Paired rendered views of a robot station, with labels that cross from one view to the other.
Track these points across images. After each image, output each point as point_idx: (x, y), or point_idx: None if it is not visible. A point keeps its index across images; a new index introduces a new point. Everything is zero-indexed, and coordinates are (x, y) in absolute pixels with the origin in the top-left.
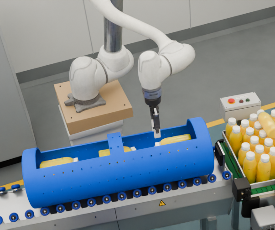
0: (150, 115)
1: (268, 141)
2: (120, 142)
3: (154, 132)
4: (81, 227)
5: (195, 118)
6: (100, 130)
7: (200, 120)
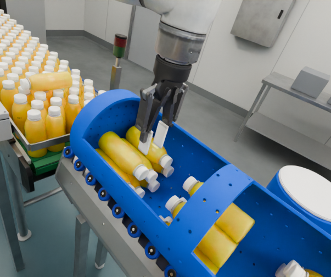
0: (144, 131)
1: (75, 89)
2: (228, 169)
3: (165, 136)
4: None
5: (101, 100)
6: None
7: (110, 92)
